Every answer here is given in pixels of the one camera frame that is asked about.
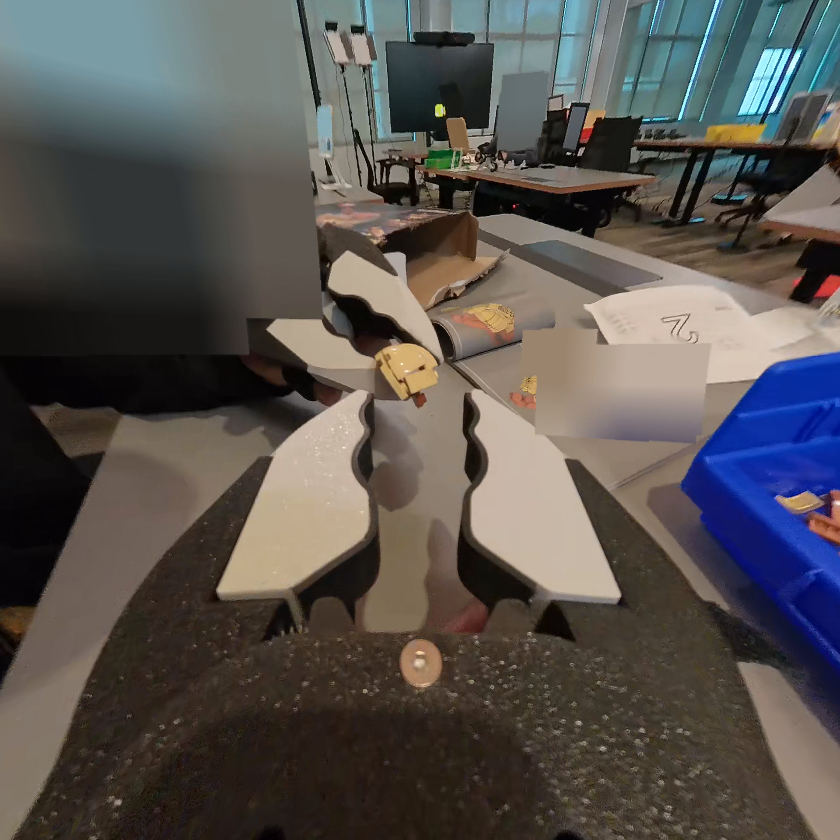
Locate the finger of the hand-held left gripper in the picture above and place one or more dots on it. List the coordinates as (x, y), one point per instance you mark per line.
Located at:
(315, 348)
(387, 295)

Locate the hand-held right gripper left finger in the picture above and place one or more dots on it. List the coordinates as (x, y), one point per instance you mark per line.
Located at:
(308, 518)

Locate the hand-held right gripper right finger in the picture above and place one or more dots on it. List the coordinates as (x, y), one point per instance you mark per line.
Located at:
(531, 525)

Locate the tan curved brick assembly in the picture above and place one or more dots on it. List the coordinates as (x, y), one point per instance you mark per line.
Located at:
(407, 371)

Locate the grey desk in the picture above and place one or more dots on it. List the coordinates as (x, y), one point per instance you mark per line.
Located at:
(164, 472)

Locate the person's left hand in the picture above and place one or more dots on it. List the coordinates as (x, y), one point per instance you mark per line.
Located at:
(328, 394)

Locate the person's right hand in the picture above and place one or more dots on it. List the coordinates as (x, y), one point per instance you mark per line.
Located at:
(467, 617)

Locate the torn cardboard box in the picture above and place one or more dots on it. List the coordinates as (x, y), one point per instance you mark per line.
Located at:
(446, 249)

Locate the grey instruction booklet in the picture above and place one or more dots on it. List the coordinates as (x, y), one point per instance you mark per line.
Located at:
(499, 315)

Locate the green box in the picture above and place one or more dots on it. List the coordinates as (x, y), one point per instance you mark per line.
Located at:
(441, 159)

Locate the light wooden chair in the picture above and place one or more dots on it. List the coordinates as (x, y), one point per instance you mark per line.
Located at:
(457, 134)

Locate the panel light on stand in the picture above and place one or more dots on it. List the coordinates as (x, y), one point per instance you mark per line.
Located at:
(363, 49)
(338, 46)

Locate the long wooden edged table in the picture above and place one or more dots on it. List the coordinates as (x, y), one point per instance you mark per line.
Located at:
(558, 177)

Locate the blue plastic bin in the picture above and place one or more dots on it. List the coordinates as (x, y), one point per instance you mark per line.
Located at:
(754, 459)

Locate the white printed paper bag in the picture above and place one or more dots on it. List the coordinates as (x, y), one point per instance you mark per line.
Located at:
(656, 315)

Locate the black office chair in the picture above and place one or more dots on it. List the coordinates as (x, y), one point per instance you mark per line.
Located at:
(610, 144)

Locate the pile of tan brown bricks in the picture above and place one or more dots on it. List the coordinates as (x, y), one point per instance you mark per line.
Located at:
(814, 508)

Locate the wooden table with black legs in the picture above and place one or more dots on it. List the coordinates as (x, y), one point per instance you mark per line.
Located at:
(722, 148)

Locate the yellow plastic bin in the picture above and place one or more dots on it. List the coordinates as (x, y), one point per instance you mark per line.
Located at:
(735, 132)

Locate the large black wall screen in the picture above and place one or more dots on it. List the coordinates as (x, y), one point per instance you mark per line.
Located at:
(439, 85)

